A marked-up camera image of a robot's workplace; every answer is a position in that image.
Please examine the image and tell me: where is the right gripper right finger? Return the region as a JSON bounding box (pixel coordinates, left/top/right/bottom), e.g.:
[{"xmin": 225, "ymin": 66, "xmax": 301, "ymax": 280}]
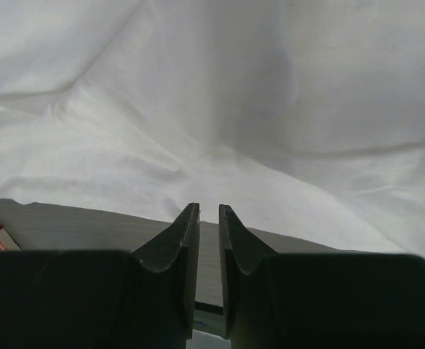
[{"xmin": 219, "ymin": 205, "xmax": 425, "ymax": 348}]

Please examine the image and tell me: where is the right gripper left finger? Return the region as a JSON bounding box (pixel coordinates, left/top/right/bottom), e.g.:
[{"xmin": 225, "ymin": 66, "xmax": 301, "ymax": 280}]
[{"xmin": 0, "ymin": 203, "xmax": 199, "ymax": 348}]

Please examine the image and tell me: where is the white t shirt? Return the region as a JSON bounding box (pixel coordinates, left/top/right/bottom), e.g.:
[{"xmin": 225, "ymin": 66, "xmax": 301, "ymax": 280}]
[{"xmin": 0, "ymin": 1, "xmax": 425, "ymax": 257}]

